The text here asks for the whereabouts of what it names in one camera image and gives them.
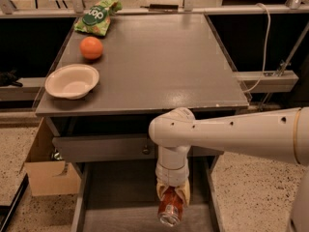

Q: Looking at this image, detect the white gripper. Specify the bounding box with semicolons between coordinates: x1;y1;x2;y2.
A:
155;164;190;207

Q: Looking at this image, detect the red coke can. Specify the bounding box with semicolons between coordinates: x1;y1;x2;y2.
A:
157;187;183;227

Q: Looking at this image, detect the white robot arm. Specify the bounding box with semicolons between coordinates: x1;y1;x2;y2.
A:
149;108;309;232

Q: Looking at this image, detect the brass drawer knob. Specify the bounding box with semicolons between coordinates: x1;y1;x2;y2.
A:
142;145;152;155

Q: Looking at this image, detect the grey top drawer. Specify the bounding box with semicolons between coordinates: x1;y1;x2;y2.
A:
52;132;226;163

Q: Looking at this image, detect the open grey middle drawer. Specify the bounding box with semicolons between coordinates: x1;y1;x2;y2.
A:
70;157;224;232

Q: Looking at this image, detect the grey drawer cabinet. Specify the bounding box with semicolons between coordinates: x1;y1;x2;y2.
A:
35;13;250;232

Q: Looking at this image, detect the cardboard box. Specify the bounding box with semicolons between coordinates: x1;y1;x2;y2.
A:
24;119;81;196

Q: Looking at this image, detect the white paper bowl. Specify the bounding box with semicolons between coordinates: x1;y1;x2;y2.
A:
44;64;99;100

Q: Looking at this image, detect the orange fruit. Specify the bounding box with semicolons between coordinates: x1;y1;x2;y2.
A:
79;37;103;60

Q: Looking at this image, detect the green chip bag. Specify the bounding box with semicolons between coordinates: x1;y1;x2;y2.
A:
74;0;123;37

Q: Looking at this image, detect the black object on shelf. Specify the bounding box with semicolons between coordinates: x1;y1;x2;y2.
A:
0;70;23;87

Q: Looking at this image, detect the white cable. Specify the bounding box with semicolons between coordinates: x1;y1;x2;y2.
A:
243;2;272;94

